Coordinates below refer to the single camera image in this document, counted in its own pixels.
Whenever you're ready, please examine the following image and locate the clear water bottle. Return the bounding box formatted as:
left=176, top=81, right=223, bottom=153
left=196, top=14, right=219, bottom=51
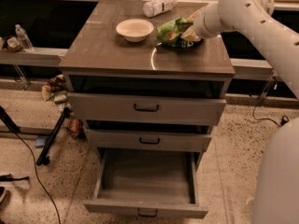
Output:
left=15, top=24, right=34, bottom=52

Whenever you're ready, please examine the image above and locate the grey top drawer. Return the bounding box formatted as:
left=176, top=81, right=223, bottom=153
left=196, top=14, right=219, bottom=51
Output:
left=68, top=92, right=226, bottom=126

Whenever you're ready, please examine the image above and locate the green rice chip bag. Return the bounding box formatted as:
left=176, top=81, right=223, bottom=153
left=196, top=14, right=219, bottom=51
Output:
left=156, top=17, right=201, bottom=48

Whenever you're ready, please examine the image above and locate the grey open bottom drawer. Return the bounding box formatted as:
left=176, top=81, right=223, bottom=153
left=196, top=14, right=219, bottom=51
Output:
left=84, top=148, right=207, bottom=219

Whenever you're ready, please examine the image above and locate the white paper bowl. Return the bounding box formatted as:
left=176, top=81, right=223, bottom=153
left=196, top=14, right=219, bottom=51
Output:
left=116, top=19, right=154, bottom=42

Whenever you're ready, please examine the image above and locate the pile of snack bags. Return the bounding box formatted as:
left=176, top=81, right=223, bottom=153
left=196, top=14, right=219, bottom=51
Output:
left=41, top=75, right=85, bottom=139

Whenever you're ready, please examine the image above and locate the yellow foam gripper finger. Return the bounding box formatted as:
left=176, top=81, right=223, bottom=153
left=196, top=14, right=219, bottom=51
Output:
left=180, top=26, right=201, bottom=42
left=186, top=9, right=199, bottom=22

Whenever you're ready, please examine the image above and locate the black power adapter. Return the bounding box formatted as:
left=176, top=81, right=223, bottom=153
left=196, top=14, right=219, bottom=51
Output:
left=280, top=115, right=289, bottom=126

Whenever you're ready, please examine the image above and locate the grey drawer cabinet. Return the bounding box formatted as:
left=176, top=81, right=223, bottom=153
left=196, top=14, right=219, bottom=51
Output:
left=58, top=0, right=235, bottom=170

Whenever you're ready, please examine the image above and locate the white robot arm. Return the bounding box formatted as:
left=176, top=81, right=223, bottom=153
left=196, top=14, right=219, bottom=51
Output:
left=193, top=0, right=299, bottom=224

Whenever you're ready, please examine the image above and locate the black floor cable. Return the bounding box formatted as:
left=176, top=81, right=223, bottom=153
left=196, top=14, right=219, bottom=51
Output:
left=12, top=131, right=63, bottom=224

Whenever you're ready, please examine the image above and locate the small bowl on shelf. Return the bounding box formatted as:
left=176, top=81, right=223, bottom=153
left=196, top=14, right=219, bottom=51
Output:
left=2, top=36, right=22, bottom=52

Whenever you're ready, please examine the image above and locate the blue cloth on floor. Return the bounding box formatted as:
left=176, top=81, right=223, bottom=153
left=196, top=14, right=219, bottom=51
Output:
left=35, top=136, right=47, bottom=147

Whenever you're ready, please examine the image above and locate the black tripod leg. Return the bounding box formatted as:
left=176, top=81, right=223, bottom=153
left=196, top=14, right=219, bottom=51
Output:
left=36, top=107, right=70, bottom=166

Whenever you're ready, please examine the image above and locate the lying white plastic bottle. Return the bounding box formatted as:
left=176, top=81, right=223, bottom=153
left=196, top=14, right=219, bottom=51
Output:
left=143, top=0, right=178, bottom=18

